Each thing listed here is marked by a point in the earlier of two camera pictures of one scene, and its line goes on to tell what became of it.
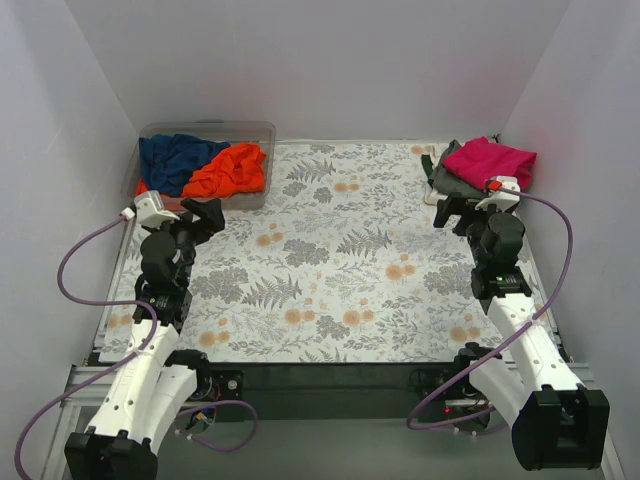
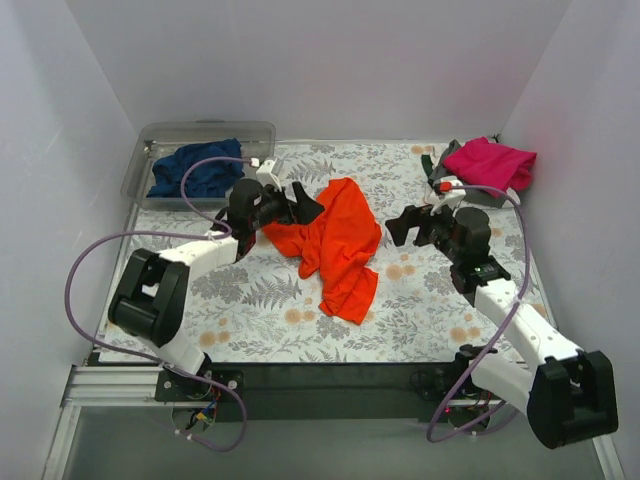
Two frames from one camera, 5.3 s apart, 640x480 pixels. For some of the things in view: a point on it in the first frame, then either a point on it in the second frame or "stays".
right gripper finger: (444, 209) -> (398, 228)
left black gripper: (195, 220) -> (289, 208)
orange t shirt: (232, 170) -> (335, 247)
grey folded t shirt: (445, 182) stays
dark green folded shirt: (427, 163) stays
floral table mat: (346, 266) stays
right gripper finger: (457, 206) -> (415, 216)
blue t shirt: (167, 162) -> (198, 169)
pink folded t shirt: (478, 161) stays
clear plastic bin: (228, 161) stays
